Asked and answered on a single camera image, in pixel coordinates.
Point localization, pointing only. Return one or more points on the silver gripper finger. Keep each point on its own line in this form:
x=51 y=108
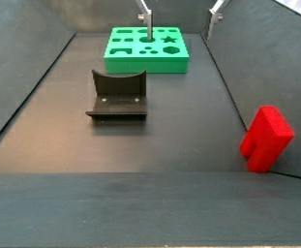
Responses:
x=145 y=16
x=216 y=16

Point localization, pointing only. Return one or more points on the red double-square block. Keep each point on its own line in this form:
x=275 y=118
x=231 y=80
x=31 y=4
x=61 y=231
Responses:
x=267 y=138

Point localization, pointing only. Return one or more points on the green shape sorting board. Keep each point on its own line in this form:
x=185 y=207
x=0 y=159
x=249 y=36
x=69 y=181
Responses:
x=132 y=53

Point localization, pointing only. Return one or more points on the black curved holder stand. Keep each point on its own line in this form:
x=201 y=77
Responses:
x=120 y=95

